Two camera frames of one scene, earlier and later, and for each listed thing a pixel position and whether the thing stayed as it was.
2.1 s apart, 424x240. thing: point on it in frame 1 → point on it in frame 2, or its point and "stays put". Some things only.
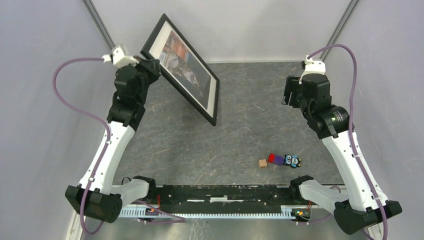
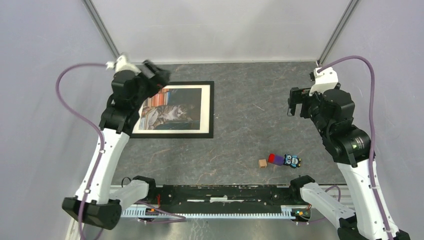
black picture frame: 146,51 → 186,136
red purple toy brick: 277,160 stays put
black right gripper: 292,85 → 300,95
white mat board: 156,50 → 204,124
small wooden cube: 263,163 stays put
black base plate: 184,198 stays put
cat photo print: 178,57 → 172,109
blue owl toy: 293,161 stays put
